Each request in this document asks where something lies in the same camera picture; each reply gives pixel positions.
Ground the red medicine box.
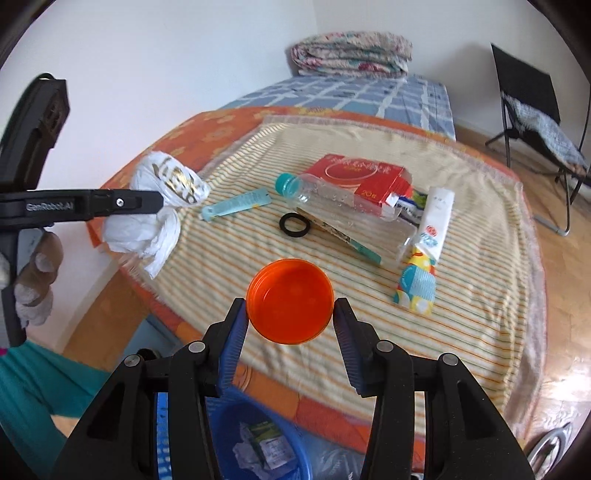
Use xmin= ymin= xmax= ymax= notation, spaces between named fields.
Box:
xmin=304 ymin=154 xmax=414 ymax=207

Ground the green white milk carton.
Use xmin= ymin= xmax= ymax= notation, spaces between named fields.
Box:
xmin=232 ymin=421 xmax=296 ymax=473

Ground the black rubber ring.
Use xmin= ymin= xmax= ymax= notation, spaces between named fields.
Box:
xmin=278 ymin=212 xmax=313 ymax=239

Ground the teal plastic comb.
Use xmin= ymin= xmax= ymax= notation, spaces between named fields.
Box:
xmin=200 ymin=188 xmax=271 ymax=222

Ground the orange plastic lid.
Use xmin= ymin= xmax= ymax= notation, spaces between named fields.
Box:
xmin=245 ymin=259 xmax=335 ymax=345

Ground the black folding chair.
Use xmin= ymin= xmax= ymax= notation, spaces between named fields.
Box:
xmin=485 ymin=45 xmax=590 ymax=237

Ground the folded floral quilt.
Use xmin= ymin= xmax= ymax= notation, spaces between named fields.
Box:
xmin=290 ymin=31 xmax=413 ymax=78

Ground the blue checkered bed sheet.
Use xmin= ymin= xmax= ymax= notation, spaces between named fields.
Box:
xmin=226 ymin=75 xmax=456 ymax=140

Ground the left white gloved hand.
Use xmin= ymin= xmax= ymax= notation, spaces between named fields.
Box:
xmin=13 ymin=232 xmax=63 ymax=328

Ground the orange floral bed sheet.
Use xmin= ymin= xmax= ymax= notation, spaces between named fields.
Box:
xmin=87 ymin=105 xmax=523 ymax=462

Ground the striped yellow towel blanket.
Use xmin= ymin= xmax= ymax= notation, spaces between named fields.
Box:
xmin=117 ymin=115 xmax=548 ymax=439

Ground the white plastic bag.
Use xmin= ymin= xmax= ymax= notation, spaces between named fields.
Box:
xmin=102 ymin=151 xmax=211 ymax=278

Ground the clear plastic bottle teal cap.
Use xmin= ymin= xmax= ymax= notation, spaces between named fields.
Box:
xmin=276 ymin=173 xmax=417 ymax=268

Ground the white tube colourful end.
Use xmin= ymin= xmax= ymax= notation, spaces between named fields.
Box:
xmin=394 ymin=187 xmax=455 ymax=315

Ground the blue plastic trash basket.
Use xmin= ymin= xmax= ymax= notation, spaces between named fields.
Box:
xmin=154 ymin=386 xmax=316 ymax=480

